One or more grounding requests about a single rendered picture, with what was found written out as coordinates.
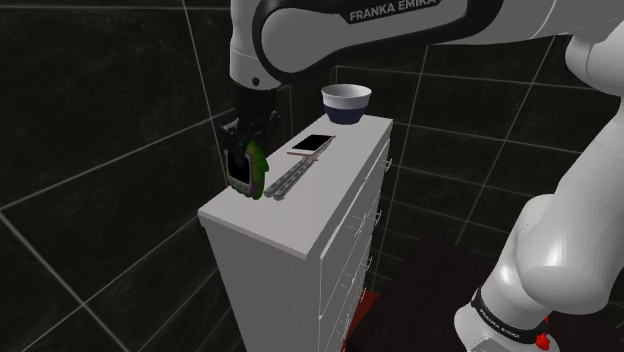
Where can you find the grey folding knife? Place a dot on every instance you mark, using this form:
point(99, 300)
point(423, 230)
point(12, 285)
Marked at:
point(287, 178)

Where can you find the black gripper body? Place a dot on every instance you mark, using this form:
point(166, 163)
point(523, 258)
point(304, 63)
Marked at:
point(254, 109)

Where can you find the white chest of drawers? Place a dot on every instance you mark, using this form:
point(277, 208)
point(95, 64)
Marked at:
point(302, 234)

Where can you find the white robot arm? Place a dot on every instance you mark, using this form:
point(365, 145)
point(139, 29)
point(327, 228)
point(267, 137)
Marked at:
point(560, 244)

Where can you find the green handheld toy device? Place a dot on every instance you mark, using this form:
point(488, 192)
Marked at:
point(257, 168)

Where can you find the black phone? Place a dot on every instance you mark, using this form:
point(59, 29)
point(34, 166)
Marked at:
point(313, 142)

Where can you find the white and navy bowl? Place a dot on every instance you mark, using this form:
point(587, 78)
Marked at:
point(346, 103)

